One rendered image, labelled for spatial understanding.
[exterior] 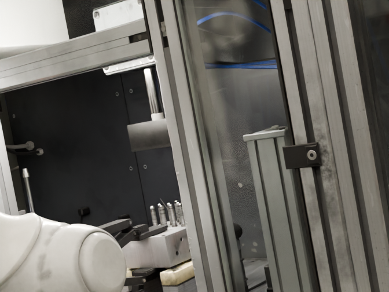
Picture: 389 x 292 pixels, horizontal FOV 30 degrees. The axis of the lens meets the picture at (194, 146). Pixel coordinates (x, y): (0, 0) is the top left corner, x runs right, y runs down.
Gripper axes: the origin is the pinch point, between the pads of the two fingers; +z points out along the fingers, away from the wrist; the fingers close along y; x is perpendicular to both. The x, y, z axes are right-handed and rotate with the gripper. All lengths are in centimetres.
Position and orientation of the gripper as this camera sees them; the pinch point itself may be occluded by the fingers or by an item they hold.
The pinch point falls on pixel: (151, 249)
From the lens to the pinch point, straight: 115.4
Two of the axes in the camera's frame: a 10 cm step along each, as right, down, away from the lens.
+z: 5.9, -1.5, 7.9
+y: -1.8, -9.8, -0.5
